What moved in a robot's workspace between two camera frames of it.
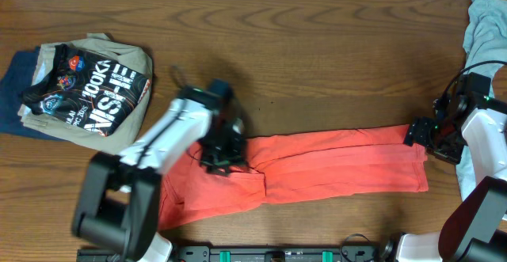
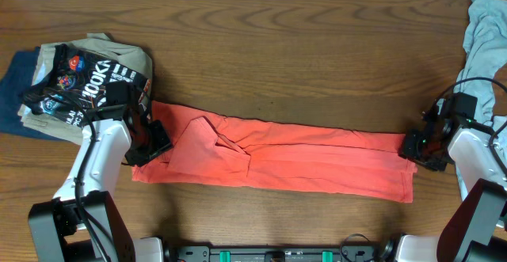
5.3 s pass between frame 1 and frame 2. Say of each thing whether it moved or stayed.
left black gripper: moved
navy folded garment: stayed
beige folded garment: stayed
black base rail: stayed
